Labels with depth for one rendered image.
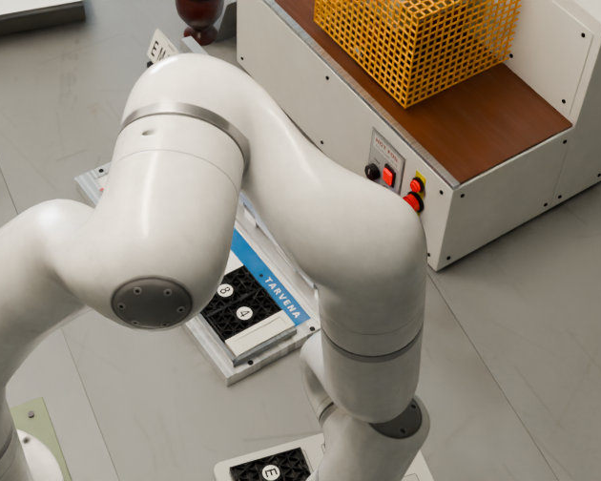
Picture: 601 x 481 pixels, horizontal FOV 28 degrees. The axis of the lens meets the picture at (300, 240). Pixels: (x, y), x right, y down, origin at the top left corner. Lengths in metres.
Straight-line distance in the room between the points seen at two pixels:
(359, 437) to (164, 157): 0.43
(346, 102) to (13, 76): 0.61
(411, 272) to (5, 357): 0.37
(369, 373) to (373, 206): 0.19
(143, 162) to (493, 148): 0.93
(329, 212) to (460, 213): 0.85
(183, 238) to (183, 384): 0.85
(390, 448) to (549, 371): 0.60
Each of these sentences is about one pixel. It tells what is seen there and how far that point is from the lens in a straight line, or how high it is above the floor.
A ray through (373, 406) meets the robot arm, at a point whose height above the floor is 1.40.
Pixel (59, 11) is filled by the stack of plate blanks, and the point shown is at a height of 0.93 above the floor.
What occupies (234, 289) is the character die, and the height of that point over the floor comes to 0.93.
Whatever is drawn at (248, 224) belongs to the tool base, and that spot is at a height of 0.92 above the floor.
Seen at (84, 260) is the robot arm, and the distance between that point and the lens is 0.86.
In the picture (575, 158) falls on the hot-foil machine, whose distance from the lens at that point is 1.86.
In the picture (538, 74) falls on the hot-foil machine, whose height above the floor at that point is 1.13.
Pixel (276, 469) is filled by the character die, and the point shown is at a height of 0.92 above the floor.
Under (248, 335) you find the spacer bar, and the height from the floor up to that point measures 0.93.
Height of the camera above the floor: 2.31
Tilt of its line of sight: 51 degrees down
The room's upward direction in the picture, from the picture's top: 4 degrees clockwise
